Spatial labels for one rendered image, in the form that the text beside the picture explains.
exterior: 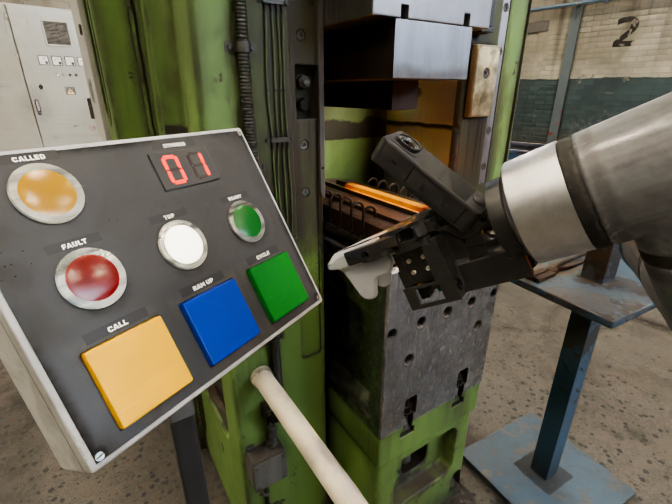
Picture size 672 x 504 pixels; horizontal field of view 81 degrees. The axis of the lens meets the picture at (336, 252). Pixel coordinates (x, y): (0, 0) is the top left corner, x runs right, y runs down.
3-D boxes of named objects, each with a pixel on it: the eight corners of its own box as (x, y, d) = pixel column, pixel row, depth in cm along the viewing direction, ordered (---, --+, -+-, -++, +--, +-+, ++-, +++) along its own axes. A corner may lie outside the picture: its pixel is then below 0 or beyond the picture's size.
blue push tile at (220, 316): (262, 332, 47) (234, 277, 47) (214, 366, 41) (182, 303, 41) (253, 334, 49) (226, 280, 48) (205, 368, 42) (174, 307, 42)
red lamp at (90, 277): (128, 298, 37) (118, 256, 35) (69, 312, 34) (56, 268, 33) (123, 286, 39) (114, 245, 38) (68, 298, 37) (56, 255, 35)
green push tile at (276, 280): (310, 298, 55) (287, 250, 55) (275, 322, 50) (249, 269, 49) (301, 300, 56) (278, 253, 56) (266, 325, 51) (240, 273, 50)
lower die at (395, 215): (448, 241, 94) (452, 206, 91) (383, 259, 84) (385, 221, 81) (348, 202, 127) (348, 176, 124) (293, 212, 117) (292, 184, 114)
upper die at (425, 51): (467, 80, 81) (473, 27, 77) (392, 78, 71) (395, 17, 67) (350, 83, 113) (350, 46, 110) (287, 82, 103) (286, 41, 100)
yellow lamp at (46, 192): (84, 216, 36) (72, 169, 34) (21, 225, 34) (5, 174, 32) (83, 208, 39) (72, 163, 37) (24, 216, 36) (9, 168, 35)
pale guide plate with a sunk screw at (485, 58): (491, 116, 107) (501, 45, 100) (469, 117, 102) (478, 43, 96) (485, 116, 108) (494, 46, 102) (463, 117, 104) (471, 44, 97)
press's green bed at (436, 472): (461, 493, 132) (480, 381, 114) (373, 560, 113) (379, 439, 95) (362, 394, 175) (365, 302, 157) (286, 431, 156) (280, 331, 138)
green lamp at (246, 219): (269, 236, 53) (267, 205, 51) (235, 243, 50) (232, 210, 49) (260, 230, 55) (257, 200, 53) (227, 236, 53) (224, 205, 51)
